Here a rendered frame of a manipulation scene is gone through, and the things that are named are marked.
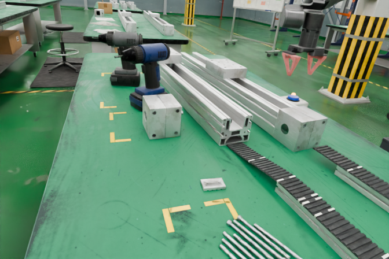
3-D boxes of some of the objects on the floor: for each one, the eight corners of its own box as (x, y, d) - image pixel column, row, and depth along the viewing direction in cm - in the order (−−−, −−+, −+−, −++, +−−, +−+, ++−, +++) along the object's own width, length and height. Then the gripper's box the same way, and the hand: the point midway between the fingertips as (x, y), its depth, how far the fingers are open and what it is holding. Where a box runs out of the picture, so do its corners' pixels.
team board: (222, 44, 688) (232, -39, 606) (235, 44, 717) (246, -36, 635) (267, 57, 583) (287, -41, 501) (280, 56, 612) (301, -38, 530)
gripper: (303, 29, 77) (290, 78, 84) (335, 31, 83) (321, 77, 90) (287, 26, 83) (276, 73, 90) (318, 28, 89) (306, 71, 95)
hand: (300, 72), depth 89 cm, fingers open, 9 cm apart
